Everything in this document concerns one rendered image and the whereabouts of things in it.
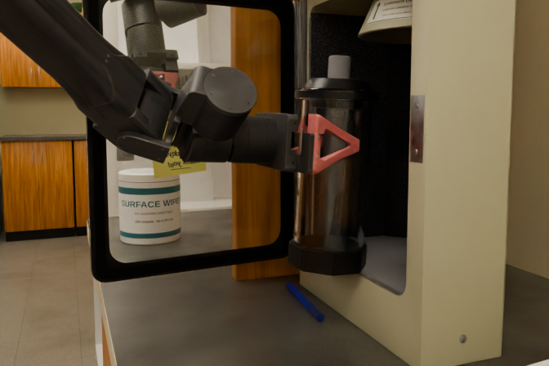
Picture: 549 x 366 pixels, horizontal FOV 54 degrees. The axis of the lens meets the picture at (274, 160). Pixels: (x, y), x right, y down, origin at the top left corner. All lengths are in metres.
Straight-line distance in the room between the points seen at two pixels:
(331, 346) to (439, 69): 0.34
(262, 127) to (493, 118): 0.25
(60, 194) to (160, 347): 4.88
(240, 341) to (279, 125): 0.27
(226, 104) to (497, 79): 0.29
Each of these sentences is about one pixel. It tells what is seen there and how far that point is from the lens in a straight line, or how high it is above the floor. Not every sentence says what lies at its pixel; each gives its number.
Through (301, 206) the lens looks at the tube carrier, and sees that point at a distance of 0.68.
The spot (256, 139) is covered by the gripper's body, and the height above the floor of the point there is 1.19.
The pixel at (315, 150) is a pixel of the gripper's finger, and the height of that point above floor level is 1.17.
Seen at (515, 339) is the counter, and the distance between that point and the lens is 0.76.
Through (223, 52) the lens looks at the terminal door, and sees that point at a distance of 0.79.
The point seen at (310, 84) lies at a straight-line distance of 0.68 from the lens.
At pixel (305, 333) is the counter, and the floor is 0.94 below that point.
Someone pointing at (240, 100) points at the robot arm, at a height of 1.23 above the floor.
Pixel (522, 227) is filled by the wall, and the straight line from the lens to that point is 1.10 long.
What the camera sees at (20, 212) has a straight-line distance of 5.57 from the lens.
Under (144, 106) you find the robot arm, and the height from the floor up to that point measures 1.22.
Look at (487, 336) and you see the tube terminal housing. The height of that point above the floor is 0.97.
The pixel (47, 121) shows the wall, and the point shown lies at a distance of 6.02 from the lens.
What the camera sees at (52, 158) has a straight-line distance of 5.49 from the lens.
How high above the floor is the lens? 1.22
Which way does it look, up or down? 5 degrees down
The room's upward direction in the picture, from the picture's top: straight up
